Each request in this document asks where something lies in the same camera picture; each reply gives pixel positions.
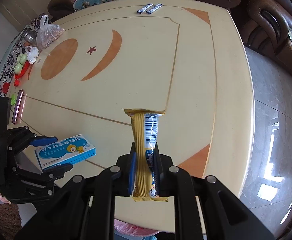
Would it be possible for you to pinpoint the pink mobile phone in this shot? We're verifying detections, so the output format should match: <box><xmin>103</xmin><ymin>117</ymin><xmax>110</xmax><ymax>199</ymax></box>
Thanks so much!
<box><xmin>12</xmin><ymin>89</ymin><xmax>24</xmax><ymax>125</ymax></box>

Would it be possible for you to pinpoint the bag of peanuts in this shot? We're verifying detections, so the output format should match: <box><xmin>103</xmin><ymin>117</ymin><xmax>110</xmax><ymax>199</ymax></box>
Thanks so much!
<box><xmin>36</xmin><ymin>15</ymin><xmax>65</xmax><ymax>50</ymax></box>

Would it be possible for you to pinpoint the white plastic bag knot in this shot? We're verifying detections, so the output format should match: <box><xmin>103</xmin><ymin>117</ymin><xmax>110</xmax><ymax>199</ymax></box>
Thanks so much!
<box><xmin>25</xmin><ymin>46</ymin><xmax>39</xmax><ymax>64</ymax></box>

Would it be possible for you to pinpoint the green plastic toy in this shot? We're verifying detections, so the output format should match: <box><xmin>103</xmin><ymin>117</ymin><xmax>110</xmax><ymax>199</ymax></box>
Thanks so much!
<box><xmin>14</xmin><ymin>53</ymin><xmax>27</xmax><ymax>74</ymax></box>

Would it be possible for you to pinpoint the floral patterned cloth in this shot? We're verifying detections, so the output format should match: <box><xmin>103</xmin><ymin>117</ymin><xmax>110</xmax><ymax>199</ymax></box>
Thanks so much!
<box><xmin>0</xmin><ymin>17</ymin><xmax>42</xmax><ymax>98</ymax></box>

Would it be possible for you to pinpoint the pink trash bin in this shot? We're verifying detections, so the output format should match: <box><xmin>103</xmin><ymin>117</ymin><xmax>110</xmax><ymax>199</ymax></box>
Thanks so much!
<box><xmin>114</xmin><ymin>219</ymin><xmax>159</xmax><ymax>237</ymax></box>

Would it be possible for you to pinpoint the blue medicine box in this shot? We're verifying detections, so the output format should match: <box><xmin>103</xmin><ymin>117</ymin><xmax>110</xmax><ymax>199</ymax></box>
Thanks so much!
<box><xmin>34</xmin><ymin>134</ymin><xmax>97</xmax><ymax>171</ymax></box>

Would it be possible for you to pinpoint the person's left hand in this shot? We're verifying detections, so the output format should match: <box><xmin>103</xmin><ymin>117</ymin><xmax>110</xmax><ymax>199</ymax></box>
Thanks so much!
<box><xmin>0</xmin><ymin>194</ymin><xmax>11</xmax><ymax>204</ymax></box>

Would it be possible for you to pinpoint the yellow candy wrapper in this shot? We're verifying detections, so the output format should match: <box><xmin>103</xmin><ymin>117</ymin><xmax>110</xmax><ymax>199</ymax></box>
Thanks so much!
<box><xmin>124</xmin><ymin>108</ymin><xmax>167</xmax><ymax>202</ymax></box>

